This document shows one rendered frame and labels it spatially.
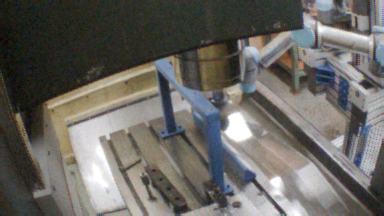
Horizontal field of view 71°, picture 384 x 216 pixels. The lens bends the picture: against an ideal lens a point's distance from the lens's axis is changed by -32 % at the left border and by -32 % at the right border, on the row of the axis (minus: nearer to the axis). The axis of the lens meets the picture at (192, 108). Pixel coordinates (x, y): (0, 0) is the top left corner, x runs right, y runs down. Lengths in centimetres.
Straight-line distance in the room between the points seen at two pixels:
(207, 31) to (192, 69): 13
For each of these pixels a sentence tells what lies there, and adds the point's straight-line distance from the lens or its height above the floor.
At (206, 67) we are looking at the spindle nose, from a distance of 75.
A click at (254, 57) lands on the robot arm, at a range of 152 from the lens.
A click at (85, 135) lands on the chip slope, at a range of 189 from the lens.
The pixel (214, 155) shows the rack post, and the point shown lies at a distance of 114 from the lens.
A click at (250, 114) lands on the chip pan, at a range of 211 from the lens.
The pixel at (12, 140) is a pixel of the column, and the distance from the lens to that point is 57.
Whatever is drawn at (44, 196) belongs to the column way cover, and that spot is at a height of 141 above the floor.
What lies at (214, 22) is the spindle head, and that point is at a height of 158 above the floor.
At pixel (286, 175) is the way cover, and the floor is 76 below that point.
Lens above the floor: 178
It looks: 30 degrees down
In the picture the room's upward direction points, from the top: 8 degrees counter-clockwise
